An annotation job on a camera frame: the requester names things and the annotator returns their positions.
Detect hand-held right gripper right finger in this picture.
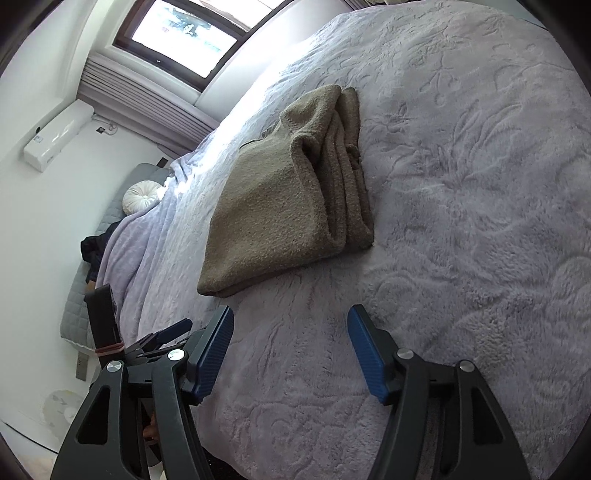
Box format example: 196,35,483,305
347,304,532,480

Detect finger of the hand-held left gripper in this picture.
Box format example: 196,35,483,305
138,318,193,352
140,340,190,363

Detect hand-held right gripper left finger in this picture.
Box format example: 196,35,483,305
50,305,235,480

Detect round white cushion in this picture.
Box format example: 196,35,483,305
122,181,163,216

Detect white wall air conditioner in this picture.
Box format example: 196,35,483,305
23,102,96,173

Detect brown towel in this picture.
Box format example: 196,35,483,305
197,84,375,298

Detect lavender embossed blanket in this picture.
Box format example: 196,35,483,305
99,0,591,480

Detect grey quilted sofa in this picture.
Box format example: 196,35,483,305
60,162,172,350

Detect white fan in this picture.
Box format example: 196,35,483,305
43,390,86,431

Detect pleated grey curtain valance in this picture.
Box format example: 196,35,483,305
78,53,218,160

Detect dark framed window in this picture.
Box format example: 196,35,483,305
113,0,296,93

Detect dark clothes pile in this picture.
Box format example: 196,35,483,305
81,222,123,269

